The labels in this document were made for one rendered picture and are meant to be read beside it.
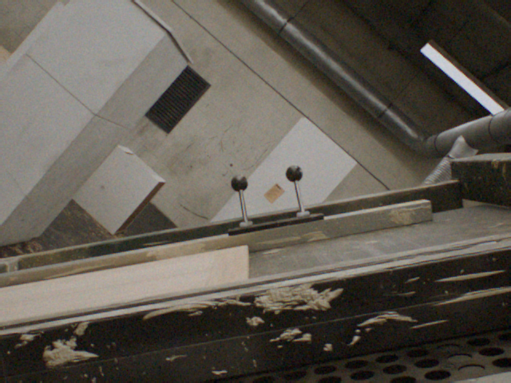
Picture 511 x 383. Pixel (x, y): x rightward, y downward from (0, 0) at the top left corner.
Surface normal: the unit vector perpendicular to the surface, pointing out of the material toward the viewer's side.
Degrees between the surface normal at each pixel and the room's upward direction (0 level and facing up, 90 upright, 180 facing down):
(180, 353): 90
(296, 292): 90
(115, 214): 90
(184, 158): 90
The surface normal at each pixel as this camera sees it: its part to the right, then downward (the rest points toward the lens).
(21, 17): -0.04, 0.00
